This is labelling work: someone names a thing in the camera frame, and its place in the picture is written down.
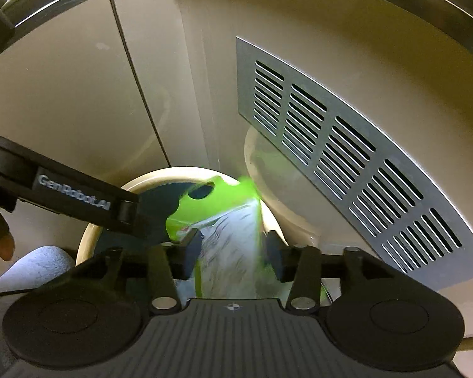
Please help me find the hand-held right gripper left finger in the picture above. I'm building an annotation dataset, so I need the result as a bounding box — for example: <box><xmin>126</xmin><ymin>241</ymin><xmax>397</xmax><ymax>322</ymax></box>
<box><xmin>65</xmin><ymin>228</ymin><xmax>203</xmax><ymax>316</ymax></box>

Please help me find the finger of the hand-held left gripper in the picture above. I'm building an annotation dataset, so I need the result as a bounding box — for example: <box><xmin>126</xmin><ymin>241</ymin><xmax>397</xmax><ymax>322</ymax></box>
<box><xmin>116</xmin><ymin>195</ymin><xmax>152</xmax><ymax>242</ymax></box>

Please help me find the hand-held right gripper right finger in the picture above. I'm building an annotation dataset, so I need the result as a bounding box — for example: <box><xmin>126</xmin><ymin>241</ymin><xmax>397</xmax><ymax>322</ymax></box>
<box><xmin>264</xmin><ymin>230</ymin><xmax>383</xmax><ymax>312</ymax></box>

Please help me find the green white packet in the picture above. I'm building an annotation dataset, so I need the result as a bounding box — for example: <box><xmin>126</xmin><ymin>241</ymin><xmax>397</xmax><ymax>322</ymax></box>
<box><xmin>166</xmin><ymin>175</ymin><xmax>263</xmax><ymax>300</ymax></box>

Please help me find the beige rim trash bin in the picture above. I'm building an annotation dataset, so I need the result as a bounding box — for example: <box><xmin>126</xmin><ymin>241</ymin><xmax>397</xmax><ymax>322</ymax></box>
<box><xmin>75</xmin><ymin>166</ymin><xmax>288</xmax><ymax>304</ymax></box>

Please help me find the person's left hand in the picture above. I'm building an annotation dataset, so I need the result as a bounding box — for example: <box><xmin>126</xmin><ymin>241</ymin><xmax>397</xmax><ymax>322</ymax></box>
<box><xmin>0</xmin><ymin>205</ymin><xmax>16</xmax><ymax>288</ymax></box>

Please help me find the beige plain cabinet door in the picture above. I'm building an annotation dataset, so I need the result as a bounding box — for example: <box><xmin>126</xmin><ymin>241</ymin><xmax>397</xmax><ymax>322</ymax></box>
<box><xmin>0</xmin><ymin>0</ymin><xmax>172</xmax><ymax>213</ymax></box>

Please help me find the grey fuzzy slipper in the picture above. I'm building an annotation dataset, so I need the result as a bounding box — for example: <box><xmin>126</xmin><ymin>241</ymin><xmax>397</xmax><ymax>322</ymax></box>
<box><xmin>0</xmin><ymin>245</ymin><xmax>77</xmax><ymax>294</ymax></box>

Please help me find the silver cabinet vent grille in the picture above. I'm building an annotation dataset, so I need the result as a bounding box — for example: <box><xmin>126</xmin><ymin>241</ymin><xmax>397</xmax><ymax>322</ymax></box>
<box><xmin>236</xmin><ymin>37</ymin><xmax>466</xmax><ymax>274</ymax></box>

